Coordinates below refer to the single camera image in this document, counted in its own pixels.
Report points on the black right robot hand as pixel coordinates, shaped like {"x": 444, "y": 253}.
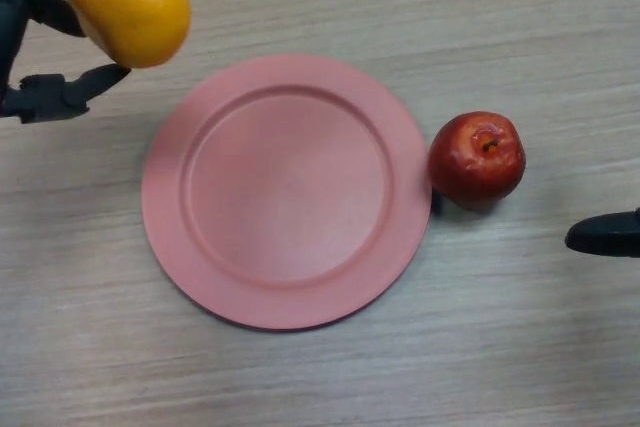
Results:
{"x": 607, "y": 236}

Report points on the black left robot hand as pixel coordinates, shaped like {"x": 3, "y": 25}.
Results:
{"x": 15, "y": 7}

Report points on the yellow pear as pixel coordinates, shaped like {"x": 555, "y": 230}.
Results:
{"x": 135, "y": 12}

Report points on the red apple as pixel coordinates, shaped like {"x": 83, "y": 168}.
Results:
{"x": 470, "y": 169}

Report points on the pink round plate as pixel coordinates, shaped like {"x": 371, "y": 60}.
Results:
{"x": 287, "y": 192}

